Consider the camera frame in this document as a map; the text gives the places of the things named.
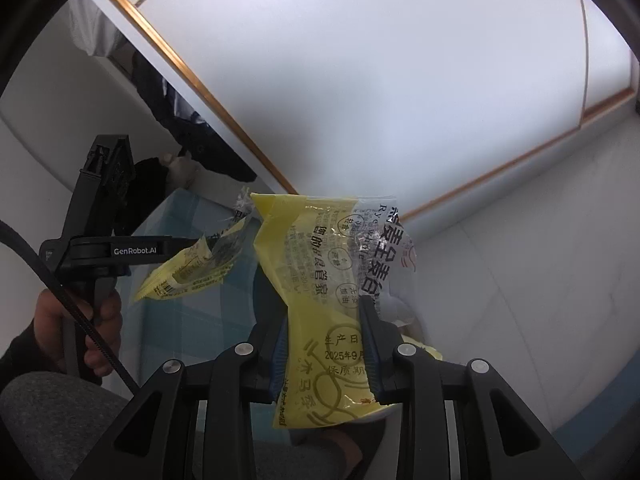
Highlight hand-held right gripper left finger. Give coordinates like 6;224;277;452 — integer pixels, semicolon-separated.
72;322;291;480

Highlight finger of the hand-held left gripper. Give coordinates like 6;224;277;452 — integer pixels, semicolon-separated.
170;236;202;263

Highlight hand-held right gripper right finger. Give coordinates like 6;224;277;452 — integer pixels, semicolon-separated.
359;295;583;480

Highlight yellow and clear bread wrapper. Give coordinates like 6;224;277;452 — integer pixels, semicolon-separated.
234;191;444;432
132;224;252;304

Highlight person's left forearm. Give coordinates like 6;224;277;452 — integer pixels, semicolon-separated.
0;317;67;397

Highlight person's left hand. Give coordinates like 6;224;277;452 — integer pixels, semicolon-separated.
32;289;124;387

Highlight black jacket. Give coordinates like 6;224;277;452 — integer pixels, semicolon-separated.
132;157;174;237

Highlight white bag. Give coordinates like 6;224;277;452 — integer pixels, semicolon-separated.
167;152;199;189

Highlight black backpack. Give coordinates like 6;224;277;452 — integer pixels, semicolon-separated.
131;51;259;184

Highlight person's grey pants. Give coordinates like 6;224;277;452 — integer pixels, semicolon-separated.
0;372;134;480

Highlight hanging white cloth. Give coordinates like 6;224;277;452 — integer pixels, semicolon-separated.
66;0;114;59

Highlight white wardrobe with gold trim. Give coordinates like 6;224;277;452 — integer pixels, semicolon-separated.
81;0;640;223

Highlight black cable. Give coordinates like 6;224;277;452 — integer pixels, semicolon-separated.
0;221;142;393

